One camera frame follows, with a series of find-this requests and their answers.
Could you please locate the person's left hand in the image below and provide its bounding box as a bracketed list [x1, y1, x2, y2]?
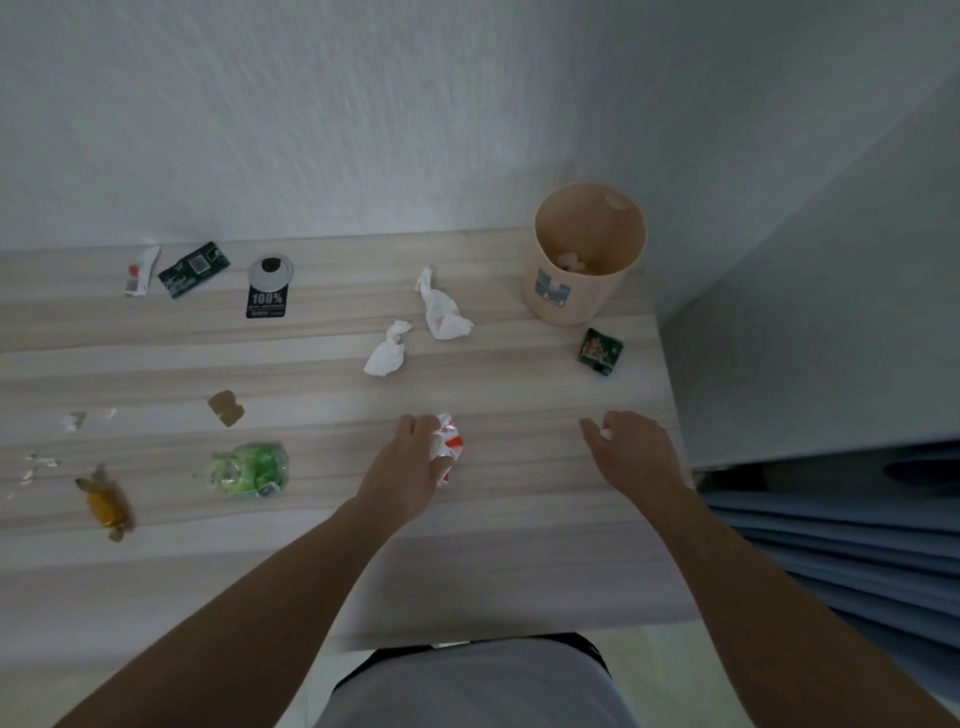
[356, 412, 446, 528]

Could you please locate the person's right hand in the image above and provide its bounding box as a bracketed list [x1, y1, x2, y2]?
[579, 409, 689, 498]

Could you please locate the white red wrapper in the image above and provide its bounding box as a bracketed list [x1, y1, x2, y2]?
[426, 411, 465, 486]

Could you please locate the person's left forearm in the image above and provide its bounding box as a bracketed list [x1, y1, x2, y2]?
[52, 493, 415, 728]

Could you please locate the person's right forearm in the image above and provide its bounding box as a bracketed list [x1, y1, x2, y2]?
[633, 477, 960, 728]

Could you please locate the white crumpled paper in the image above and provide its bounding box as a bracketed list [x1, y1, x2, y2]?
[363, 320, 414, 378]

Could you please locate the small green snack packet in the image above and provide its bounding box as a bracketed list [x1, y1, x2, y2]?
[577, 327, 625, 376]

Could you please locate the white wrapper with orange print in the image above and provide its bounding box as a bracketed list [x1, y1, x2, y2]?
[414, 267, 475, 342]

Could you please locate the beige round waste bin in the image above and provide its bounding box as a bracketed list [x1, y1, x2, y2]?
[522, 182, 648, 328]

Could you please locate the green clear plastic wrapper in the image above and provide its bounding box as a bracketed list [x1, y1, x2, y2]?
[207, 441, 291, 501]

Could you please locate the brown cardboard piece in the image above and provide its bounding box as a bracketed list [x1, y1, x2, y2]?
[207, 389, 246, 429]

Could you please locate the black hang tag white circle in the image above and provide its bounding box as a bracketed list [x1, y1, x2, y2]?
[245, 254, 296, 321]

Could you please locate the white shirt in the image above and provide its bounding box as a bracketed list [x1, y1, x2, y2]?
[313, 639, 640, 728]

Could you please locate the long green black packet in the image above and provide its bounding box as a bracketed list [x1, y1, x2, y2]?
[157, 240, 231, 300]

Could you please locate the white red torn sachet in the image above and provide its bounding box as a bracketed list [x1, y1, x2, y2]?
[123, 245, 162, 299]

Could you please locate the yellow candy wrapper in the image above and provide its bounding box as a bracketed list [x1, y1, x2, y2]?
[74, 463, 136, 544]

